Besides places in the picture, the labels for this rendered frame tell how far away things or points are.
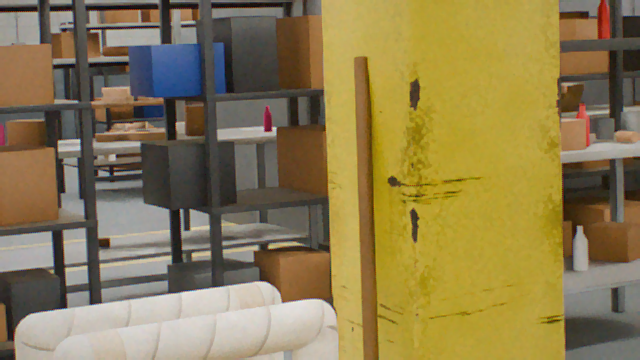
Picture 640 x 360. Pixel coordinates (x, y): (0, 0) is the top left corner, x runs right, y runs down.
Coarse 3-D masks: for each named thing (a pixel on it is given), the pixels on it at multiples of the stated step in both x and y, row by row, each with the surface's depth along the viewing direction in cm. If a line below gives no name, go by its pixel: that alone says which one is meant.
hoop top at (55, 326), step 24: (216, 288) 91; (240, 288) 91; (264, 288) 92; (48, 312) 85; (72, 312) 85; (96, 312) 86; (120, 312) 86; (144, 312) 87; (168, 312) 88; (192, 312) 89; (216, 312) 89; (24, 336) 83; (48, 336) 83
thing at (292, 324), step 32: (192, 320) 81; (224, 320) 81; (256, 320) 82; (288, 320) 83; (320, 320) 84; (64, 352) 76; (96, 352) 77; (128, 352) 78; (160, 352) 79; (192, 352) 80; (224, 352) 81; (256, 352) 82
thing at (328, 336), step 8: (328, 328) 85; (336, 328) 85; (320, 336) 84; (328, 336) 85; (336, 336) 85; (312, 344) 84; (320, 344) 84; (328, 344) 85; (336, 344) 85; (296, 352) 85; (304, 352) 85; (312, 352) 84; (320, 352) 84; (328, 352) 85; (336, 352) 85
